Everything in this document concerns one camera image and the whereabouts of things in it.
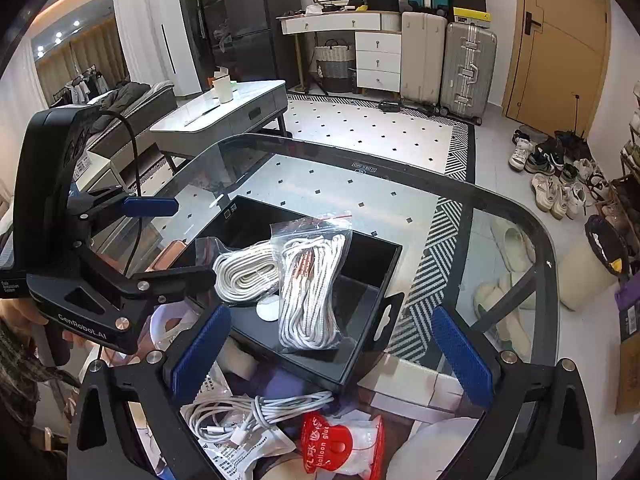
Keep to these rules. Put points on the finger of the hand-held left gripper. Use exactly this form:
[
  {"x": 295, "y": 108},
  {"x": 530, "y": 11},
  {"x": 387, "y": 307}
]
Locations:
[
  {"x": 150, "y": 206},
  {"x": 175, "y": 280}
]

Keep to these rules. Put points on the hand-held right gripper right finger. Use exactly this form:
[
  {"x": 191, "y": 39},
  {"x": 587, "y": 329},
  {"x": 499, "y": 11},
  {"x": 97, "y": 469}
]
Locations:
[{"x": 462, "y": 360}]

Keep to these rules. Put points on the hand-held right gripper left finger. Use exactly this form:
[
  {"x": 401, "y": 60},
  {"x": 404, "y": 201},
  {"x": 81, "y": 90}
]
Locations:
[{"x": 200, "y": 350}]

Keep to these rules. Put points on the black cardboard box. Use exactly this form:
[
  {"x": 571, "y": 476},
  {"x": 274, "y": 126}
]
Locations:
[{"x": 360, "y": 300}]

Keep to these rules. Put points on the white printed packet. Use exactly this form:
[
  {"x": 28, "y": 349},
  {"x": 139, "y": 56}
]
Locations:
[{"x": 260, "y": 452}]

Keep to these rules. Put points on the red glue packet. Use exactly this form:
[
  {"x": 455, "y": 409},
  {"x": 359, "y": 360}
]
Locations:
[{"x": 325, "y": 440}]

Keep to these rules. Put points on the person's left hand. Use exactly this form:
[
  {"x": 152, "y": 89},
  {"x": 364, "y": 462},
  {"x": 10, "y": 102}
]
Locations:
[{"x": 17, "y": 310}]

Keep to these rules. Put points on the white foam piece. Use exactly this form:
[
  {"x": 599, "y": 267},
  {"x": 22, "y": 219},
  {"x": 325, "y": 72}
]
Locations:
[{"x": 240, "y": 360}]

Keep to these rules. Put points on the white cardboard box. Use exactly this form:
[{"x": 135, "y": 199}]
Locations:
[{"x": 415, "y": 385}]

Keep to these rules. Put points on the white round disc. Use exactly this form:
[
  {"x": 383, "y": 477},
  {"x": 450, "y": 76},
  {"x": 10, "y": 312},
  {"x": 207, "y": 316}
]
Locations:
[{"x": 267, "y": 311}]

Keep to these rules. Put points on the printed table mat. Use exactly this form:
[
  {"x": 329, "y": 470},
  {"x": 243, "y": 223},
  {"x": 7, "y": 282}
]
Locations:
[{"x": 285, "y": 385}]

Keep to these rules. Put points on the dark jacket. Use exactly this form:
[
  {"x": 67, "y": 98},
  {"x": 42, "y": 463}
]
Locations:
[{"x": 127, "y": 92}]

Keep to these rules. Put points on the clothes rack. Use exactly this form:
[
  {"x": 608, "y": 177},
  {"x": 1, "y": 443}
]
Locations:
[{"x": 80, "y": 87}]

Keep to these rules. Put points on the white coffee table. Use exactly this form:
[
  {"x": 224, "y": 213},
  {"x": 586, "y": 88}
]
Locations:
[{"x": 240, "y": 105}]

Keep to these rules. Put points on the white cup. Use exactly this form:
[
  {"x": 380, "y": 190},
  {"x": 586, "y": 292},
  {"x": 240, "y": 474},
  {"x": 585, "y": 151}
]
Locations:
[{"x": 223, "y": 91}]

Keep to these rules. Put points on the bin with black bag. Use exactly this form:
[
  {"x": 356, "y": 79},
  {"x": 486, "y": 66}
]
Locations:
[{"x": 580, "y": 275}]

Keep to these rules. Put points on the white wardrobe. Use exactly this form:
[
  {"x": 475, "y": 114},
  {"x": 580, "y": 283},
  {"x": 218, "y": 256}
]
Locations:
[{"x": 170, "y": 35}]

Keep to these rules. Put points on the purple bag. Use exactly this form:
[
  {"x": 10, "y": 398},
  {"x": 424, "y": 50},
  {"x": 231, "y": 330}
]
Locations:
[{"x": 631, "y": 310}]

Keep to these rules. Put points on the pile of shoes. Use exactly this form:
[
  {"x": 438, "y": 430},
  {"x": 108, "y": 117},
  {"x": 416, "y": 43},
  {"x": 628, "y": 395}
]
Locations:
[{"x": 547, "y": 190}]

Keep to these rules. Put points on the black glass cabinet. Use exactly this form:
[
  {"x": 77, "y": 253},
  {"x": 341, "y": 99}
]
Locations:
[{"x": 260, "y": 10}]

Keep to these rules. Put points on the wicker basket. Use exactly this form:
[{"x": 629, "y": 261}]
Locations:
[{"x": 334, "y": 67}]

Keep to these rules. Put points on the white diamond pattern rug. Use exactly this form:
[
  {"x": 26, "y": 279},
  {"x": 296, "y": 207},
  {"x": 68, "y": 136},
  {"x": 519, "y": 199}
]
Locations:
[{"x": 380, "y": 125}]

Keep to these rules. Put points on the shoe rack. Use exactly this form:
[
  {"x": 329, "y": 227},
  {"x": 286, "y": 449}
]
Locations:
[{"x": 631, "y": 170}]

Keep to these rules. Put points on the white dressing table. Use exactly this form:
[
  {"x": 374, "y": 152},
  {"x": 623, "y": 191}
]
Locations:
[{"x": 377, "y": 55}]

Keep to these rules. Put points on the silver suitcase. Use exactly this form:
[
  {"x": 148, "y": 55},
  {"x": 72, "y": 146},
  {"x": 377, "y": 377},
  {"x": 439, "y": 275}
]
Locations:
[{"x": 467, "y": 70}]

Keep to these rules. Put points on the beige suitcase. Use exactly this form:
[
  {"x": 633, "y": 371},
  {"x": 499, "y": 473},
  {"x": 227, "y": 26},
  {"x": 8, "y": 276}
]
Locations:
[{"x": 422, "y": 55}]

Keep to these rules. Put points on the wooden door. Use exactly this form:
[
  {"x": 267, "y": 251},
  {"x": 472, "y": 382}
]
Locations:
[{"x": 560, "y": 50}]

